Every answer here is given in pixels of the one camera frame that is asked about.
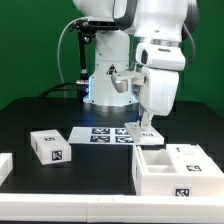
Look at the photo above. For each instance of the white door panel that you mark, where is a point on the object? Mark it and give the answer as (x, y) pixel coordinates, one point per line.
(144, 135)
(191, 160)

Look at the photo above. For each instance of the black camera on stand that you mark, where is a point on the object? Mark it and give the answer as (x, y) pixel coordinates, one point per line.
(85, 28)

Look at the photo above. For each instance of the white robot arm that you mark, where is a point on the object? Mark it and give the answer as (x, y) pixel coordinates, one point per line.
(118, 77)

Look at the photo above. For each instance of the white left fence rail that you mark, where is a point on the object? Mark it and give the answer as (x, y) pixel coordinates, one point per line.
(6, 166)

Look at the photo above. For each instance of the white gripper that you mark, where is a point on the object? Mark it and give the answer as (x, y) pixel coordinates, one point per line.
(157, 94)

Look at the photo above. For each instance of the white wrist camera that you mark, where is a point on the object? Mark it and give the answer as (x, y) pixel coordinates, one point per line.
(160, 57)

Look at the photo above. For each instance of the white front fence rail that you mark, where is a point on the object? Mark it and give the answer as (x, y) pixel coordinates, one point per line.
(111, 208)

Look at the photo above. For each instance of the white fence rail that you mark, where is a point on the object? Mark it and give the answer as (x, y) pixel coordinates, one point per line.
(6, 166)
(111, 208)

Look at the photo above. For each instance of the white base tag sheet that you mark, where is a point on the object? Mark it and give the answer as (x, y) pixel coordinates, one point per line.
(100, 135)

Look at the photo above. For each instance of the white cabinet body box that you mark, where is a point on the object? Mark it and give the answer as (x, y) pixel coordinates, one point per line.
(154, 175)

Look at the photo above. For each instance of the small white tagged box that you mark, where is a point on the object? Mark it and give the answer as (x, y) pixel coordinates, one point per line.
(50, 147)

